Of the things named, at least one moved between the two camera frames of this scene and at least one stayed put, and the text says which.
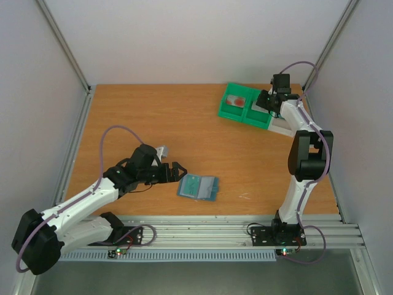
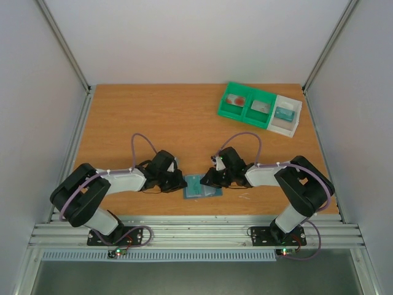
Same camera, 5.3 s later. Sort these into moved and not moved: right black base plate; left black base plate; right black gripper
Moved: right black gripper
Not moved: left black base plate; right black base plate
